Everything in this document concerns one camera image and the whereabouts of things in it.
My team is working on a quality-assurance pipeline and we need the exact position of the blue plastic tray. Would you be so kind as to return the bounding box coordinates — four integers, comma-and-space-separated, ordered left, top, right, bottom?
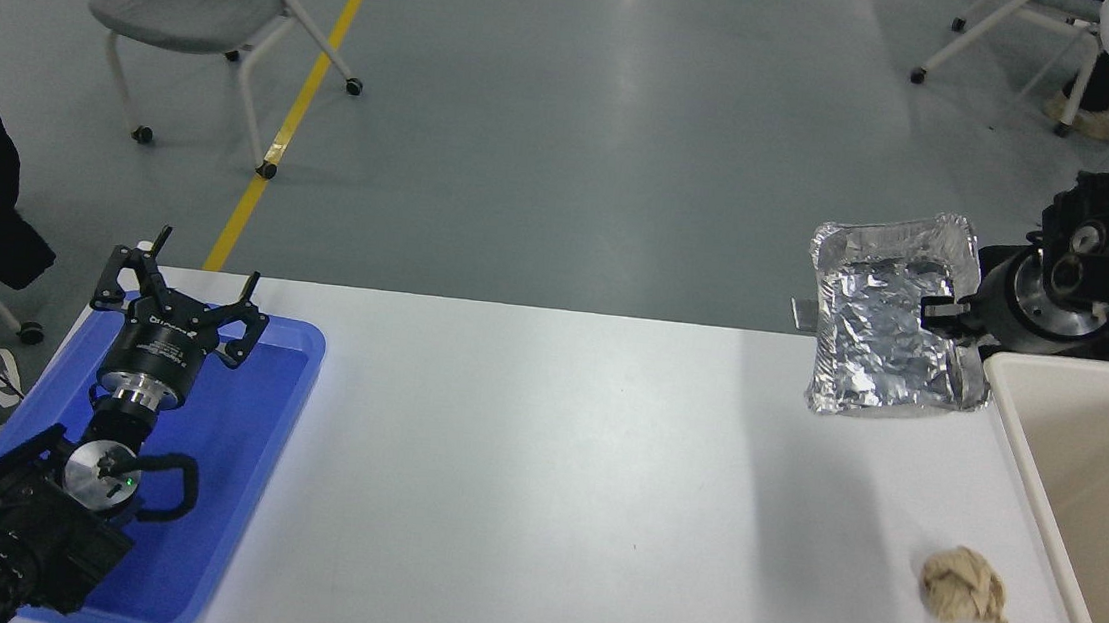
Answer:
0, 281, 331, 623

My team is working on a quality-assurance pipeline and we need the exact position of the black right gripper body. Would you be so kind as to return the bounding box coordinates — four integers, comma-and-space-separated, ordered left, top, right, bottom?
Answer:
971, 243, 1039, 351

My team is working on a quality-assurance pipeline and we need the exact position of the crumpled tan paper ball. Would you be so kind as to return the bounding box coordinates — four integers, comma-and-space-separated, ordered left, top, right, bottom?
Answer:
916, 543, 1015, 623

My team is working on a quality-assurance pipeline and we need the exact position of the grey chair with white frame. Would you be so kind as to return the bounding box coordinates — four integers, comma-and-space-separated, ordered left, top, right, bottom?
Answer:
76, 0, 372, 189
907, 0, 1109, 141

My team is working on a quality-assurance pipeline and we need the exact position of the silver foil tray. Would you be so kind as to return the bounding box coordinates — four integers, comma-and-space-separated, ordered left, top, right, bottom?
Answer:
796, 201, 1007, 431

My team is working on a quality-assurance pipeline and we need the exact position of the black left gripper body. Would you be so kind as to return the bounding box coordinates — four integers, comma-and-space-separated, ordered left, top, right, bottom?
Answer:
98, 292, 222, 395

